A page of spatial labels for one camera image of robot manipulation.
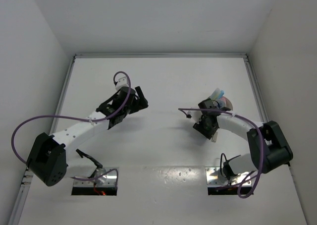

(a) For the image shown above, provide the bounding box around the white round divided container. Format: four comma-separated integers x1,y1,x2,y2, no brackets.
217,98,233,111

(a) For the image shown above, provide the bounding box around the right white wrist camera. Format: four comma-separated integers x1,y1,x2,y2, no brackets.
187,110,202,123

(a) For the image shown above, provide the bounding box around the metal base plate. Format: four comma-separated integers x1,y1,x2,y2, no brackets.
82,167,119,187
205,167,252,188

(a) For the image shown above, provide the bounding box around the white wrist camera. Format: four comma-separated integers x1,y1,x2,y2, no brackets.
187,110,202,123
115,76,130,92

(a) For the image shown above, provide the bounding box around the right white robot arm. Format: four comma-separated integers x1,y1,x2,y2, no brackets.
188,99,294,180

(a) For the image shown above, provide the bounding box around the yellow highlighter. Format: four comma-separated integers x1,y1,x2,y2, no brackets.
212,91,220,100

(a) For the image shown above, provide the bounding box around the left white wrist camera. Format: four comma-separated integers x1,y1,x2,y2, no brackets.
115,76,130,92

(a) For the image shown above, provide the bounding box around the pink eraser case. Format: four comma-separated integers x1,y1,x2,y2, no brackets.
219,97,226,107

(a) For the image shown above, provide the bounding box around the green highlighter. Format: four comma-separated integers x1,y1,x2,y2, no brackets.
210,88,221,100

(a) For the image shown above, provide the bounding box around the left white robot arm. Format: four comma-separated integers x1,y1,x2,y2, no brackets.
26,86,148,186

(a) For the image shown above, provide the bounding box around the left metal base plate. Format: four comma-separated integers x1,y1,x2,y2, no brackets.
82,167,119,187

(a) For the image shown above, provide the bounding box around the blue highlighter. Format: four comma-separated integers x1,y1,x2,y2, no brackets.
218,90,224,99

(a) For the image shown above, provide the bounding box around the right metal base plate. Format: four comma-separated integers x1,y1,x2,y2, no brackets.
205,167,252,188

